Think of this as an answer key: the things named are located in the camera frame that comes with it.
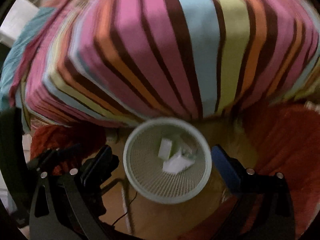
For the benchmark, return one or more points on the teal floral blanket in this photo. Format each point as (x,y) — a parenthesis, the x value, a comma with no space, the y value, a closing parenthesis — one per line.
(15,55)

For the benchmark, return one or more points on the colourful striped bed sheet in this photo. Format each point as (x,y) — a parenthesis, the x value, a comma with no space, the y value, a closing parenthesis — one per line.
(121,62)

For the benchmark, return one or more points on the white paper scrap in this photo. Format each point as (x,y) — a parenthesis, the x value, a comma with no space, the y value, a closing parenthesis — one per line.
(177,164)

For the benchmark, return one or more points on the pale green mesh waste basket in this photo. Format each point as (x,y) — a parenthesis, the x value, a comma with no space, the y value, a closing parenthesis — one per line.
(143,167)

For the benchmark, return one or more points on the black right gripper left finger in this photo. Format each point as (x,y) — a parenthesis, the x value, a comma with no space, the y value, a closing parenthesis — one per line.
(95,172)

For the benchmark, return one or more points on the white green printed wrapper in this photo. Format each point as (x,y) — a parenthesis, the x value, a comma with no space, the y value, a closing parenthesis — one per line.
(165,149)

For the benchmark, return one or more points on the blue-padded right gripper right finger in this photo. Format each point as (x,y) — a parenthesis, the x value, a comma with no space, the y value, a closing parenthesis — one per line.
(231,170)

